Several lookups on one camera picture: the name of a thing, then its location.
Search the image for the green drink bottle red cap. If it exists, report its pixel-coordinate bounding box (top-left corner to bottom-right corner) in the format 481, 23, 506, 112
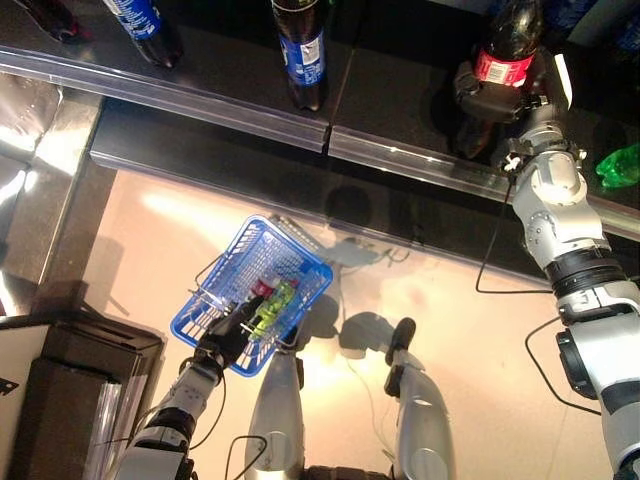
246, 279, 300, 345

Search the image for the silver right robot leg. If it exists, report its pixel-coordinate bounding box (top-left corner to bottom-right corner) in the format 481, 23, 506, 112
382, 316, 457, 480

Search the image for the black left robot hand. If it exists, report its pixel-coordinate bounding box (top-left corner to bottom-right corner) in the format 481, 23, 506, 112
192, 297, 267, 372

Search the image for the dark robot waist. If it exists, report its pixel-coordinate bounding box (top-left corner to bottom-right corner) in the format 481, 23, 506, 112
299, 464, 396, 480

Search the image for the blue plastic shopping basket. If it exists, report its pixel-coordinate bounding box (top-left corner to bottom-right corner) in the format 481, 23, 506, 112
168, 213, 335, 378

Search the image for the black side shelf unit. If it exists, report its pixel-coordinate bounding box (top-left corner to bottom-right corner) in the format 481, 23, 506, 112
0, 299, 167, 480

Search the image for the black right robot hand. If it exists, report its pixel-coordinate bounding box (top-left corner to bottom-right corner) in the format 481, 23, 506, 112
452, 49, 575, 125

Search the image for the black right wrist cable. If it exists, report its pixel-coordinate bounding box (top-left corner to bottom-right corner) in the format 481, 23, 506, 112
474, 167, 554, 296

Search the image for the black shelf board clear rail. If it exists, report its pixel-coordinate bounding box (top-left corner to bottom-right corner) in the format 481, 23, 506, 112
0, 0, 640, 244

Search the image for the green soda bottle yellow cap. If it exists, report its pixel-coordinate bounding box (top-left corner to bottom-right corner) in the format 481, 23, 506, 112
593, 142, 640, 190

